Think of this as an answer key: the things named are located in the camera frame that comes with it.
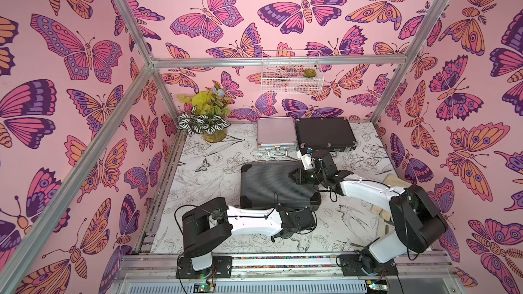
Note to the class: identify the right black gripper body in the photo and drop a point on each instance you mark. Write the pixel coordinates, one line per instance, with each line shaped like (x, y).
(304, 173)

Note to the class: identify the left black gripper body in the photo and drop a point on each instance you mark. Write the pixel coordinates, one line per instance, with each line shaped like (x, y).
(287, 212)

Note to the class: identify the black medium poker case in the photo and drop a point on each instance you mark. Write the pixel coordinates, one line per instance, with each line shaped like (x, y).
(325, 134)

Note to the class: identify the large black poker case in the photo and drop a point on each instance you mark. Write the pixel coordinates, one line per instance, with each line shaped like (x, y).
(264, 184)

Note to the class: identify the small silver poker case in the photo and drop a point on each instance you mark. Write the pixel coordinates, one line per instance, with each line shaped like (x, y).
(276, 135)

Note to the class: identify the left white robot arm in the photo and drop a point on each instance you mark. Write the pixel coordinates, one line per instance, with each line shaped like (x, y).
(207, 226)

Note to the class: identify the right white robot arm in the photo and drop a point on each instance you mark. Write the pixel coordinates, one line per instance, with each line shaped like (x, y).
(418, 223)

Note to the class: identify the small green succulent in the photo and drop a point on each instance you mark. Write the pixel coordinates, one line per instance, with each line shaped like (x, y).
(309, 73)

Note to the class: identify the yellow glass plant vase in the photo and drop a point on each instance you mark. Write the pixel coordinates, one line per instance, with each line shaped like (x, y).
(215, 137)

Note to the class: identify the striped leaf plant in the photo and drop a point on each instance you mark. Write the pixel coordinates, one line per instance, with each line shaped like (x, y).
(201, 124)

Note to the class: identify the yellow-green leafy plant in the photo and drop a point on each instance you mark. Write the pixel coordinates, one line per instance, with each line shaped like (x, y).
(212, 102)

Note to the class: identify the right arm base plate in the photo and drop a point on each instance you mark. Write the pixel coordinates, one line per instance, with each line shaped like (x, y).
(367, 267)

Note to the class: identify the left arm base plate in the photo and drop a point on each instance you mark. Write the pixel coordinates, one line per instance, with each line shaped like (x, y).
(207, 266)

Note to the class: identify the white wire basket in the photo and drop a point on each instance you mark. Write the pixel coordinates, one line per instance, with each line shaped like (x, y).
(283, 74)

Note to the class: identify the aluminium front rail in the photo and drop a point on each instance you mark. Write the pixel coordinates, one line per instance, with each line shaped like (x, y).
(431, 272)

